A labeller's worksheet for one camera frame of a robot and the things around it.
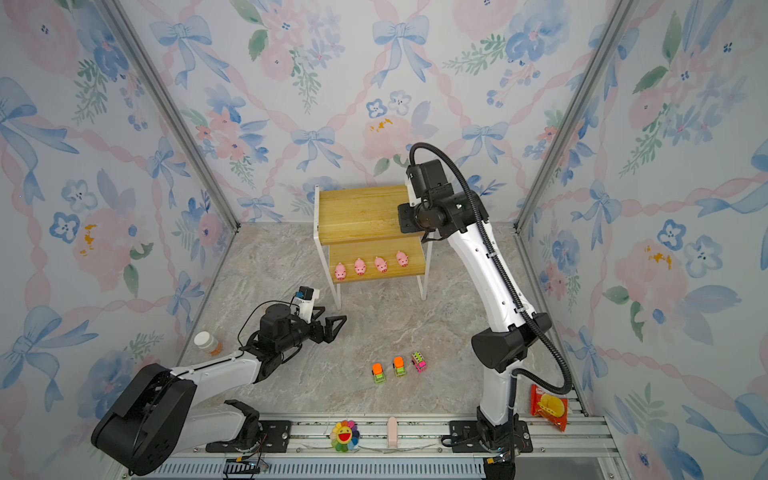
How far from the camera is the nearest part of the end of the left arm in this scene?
2.22 feet

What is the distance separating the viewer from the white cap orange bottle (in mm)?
834

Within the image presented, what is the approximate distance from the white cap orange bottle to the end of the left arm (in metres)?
0.26
